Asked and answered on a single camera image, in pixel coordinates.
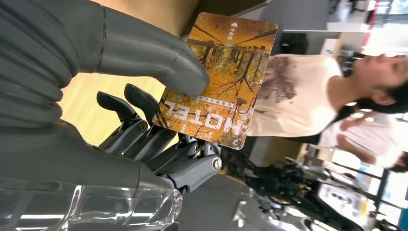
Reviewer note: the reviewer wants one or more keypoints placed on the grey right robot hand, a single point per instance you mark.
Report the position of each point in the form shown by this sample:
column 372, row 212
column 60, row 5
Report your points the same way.
column 79, row 165

